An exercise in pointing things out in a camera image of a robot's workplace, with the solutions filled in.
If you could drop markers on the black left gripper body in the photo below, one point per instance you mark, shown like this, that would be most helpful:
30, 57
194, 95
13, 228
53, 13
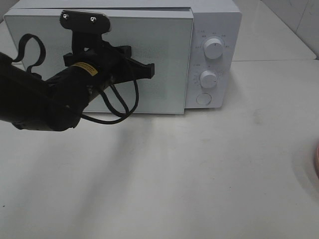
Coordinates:
110, 61

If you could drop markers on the white microwave door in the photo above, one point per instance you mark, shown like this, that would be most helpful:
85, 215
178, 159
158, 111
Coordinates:
160, 37

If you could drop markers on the white timer knob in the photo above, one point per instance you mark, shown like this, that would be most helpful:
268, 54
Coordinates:
208, 79

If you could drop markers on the round white door button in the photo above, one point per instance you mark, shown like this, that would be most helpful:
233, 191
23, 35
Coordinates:
204, 99

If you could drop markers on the pink round plate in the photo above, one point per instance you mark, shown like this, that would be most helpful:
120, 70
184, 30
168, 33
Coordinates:
316, 161

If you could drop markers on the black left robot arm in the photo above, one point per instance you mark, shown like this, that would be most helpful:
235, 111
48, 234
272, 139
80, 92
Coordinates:
58, 103

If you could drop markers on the upper white power knob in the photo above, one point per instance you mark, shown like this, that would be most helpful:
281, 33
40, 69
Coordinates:
213, 48

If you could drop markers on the white microwave oven body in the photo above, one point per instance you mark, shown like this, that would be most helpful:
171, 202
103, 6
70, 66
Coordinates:
211, 18

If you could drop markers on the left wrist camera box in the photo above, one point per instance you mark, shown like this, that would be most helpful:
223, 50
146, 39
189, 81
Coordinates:
85, 21

